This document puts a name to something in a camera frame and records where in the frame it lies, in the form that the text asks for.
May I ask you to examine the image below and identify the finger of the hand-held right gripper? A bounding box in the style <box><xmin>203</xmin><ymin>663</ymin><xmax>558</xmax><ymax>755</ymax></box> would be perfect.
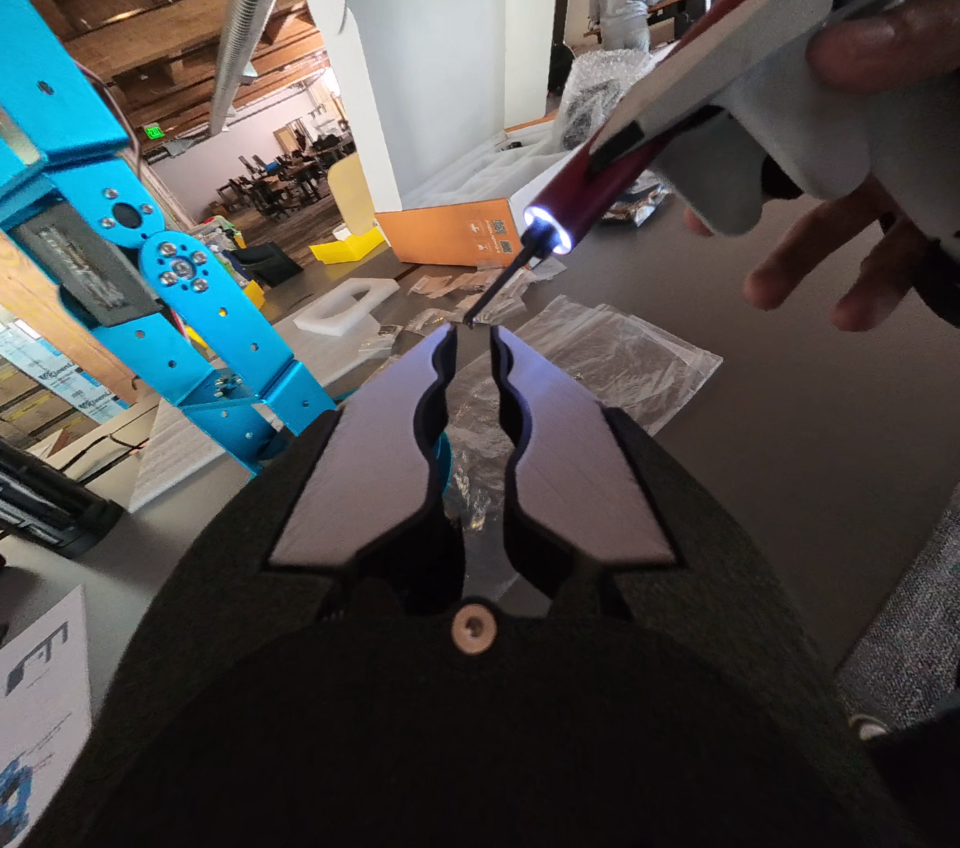
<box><xmin>587</xmin><ymin>0</ymin><xmax>835</xmax><ymax>180</ymax></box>

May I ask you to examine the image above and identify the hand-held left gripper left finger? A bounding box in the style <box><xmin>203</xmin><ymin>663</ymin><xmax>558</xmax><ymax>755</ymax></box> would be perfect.
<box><xmin>262</xmin><ymin>323</ymin><xmax>460</xmax><ymax>571</ymax></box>

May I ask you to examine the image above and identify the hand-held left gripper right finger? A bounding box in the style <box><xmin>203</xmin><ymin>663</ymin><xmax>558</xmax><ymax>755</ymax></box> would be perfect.
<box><xmin>489</xmin><ymin>325</ymin><xmax>684</xmax><ymax>571</ymax></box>

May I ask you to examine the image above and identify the red electric screwdriver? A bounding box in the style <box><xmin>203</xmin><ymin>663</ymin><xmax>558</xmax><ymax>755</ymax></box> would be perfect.
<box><xmin>463</xmin><ymin>0</ymin><xmax>894</xmax><ymax>327</ymax></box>

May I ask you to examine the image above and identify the grey desk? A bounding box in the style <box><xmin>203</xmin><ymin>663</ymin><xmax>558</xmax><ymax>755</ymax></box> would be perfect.
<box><xmin>0</xmin><ymin>210</ymin><xmax>960</xmax><ymax>714</ymax></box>

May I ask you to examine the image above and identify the person's right hand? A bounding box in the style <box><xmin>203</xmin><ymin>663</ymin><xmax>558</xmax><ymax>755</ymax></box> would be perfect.
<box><xmin>684</xmin><ymin>0</ymin><xmax>960</xmax><ymax>333</ymax></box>

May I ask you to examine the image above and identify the bubble wrap heap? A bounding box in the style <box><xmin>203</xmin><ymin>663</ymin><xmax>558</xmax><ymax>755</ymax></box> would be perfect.
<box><xmin>558</xmin><ymin>49</ymin><xmax>676</xmax><ymax>151</ymax></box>

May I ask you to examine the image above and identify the large clear plastic bag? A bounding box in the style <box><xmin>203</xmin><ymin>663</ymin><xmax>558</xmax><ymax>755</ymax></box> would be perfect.
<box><xmin>442</xmin><ymin>293</ymin><xmax>725</xmax><ymax>537</ymax></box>

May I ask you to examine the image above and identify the white foam block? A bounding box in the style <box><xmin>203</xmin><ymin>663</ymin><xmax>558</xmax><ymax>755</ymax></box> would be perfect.
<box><xmin>292</xmin><ymin>278</ymin><xmax>400</xmax><ymax>337</ymax></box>

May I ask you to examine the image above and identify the silver foil bag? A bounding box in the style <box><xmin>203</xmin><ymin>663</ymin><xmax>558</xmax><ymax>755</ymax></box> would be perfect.
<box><xmin>600</xmin><ymin>180</ymin><xmax>676</xmax><ymax>230</ymax></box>

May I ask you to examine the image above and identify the white foam sheet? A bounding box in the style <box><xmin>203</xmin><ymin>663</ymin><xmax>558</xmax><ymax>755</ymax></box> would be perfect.
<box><xmin>127</xmin><ymin>398</ymin><xmax>250</xmax><ymax>515</ymax></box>

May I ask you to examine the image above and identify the pile of small screw bags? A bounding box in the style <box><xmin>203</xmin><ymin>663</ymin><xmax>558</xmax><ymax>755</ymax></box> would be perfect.
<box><xmin>360</xmin><ymin>265</ymin><xmax>567</xmax><ymax>355</ymax></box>

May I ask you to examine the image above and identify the orange and white cardboard box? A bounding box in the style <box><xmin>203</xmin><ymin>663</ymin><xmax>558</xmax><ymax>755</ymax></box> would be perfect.
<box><xmin>296</xmin><ymin>0</ymin><xmax>571</xmax><ymax>270</ymax></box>

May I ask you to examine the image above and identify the black electronic device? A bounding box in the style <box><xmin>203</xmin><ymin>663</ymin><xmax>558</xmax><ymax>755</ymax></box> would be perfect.
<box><xmin>0</xmin><ymin>439</ymin><xmax>125</xmax><ymax>560</ymax></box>

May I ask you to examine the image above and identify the white printed paper sheet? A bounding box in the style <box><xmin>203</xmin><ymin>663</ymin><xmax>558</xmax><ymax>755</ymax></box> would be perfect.
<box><xmin>0</xmin><ymin>585</ymin><xmax>95</xmax><ymax>848</ymax></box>

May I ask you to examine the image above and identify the silver ventilation duct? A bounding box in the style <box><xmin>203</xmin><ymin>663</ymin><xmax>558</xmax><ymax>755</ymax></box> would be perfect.
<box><xmin>208</xmin><ymin>0</ymin><xmax>318</xmax><ymax>138</ymax></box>

